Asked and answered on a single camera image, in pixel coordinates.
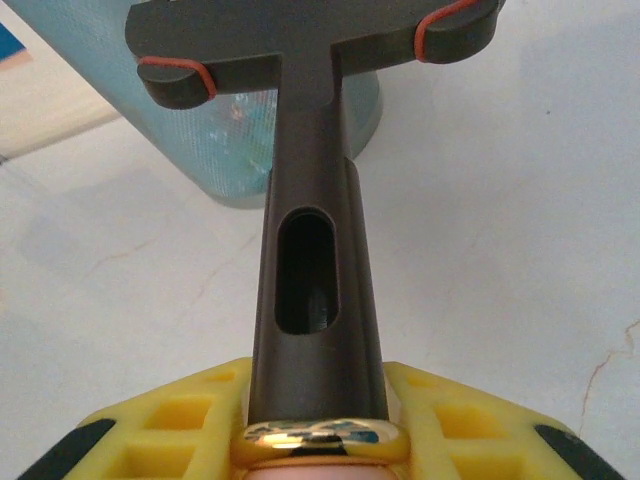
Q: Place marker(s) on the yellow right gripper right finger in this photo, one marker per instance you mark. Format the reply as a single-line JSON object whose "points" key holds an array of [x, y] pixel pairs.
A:
{"points": [[475, 440]]}

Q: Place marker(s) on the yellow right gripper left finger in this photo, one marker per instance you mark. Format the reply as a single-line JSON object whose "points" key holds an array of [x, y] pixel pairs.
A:
{"points": [[165, 440]]}

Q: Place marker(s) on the dark brown hand brush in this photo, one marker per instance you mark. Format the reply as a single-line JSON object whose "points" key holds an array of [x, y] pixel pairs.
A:
{"points": [[310, 150]]}

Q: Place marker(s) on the trash bin with blue liner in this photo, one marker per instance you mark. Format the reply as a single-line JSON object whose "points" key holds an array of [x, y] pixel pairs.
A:
{"points": [[210, 145]]}

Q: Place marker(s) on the orange rubber band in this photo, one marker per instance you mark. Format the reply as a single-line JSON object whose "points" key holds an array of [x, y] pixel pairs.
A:
{"points": [[421, 35], [205, 77]]}

